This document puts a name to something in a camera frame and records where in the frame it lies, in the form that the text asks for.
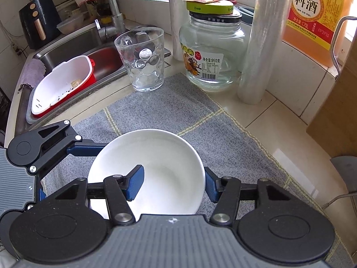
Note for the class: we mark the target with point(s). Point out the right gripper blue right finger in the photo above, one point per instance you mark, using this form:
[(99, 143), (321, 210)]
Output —
[(224, 192)]

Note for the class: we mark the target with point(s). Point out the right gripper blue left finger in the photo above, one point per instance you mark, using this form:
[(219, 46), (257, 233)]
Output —
[(119, 190)]

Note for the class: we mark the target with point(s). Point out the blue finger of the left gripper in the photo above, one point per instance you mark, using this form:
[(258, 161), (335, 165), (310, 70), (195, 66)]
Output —
[(85, 149)]

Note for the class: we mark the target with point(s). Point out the white bowl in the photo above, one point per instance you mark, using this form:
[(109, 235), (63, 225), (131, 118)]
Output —
[(174, 176)]

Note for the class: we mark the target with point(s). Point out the steel kitchen faucet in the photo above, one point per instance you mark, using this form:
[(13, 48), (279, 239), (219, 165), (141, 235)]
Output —
[(117, 26)]

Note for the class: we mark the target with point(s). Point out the red white colander basin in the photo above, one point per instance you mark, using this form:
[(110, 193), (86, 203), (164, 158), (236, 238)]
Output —
[(66, 80)]

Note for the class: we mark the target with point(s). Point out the stainless steel sink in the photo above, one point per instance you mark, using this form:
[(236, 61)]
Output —
[(86, 41)]

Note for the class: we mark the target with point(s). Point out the clear glass mug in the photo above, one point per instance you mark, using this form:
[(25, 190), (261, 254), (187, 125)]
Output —
[(142, 53)]

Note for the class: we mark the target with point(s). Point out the bamboo cutting board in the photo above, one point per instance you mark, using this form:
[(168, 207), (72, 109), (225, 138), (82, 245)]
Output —
[(334, 127)]

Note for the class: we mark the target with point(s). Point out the black air fryer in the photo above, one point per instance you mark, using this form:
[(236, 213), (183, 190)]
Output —
[(39, 20)]

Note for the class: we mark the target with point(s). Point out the glass jar green lid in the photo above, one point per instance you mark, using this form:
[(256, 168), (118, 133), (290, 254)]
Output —
[(213, 43)]

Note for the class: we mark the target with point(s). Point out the tall plastic cup stack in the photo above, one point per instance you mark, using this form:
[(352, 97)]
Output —
[(269, 21)]

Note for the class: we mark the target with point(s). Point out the orange cooking wine jug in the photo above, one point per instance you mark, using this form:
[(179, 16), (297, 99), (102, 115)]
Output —
[(311, 25)]

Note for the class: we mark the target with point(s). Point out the santoku knife black handle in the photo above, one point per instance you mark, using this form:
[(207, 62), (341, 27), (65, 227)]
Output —
[(346, 167)]

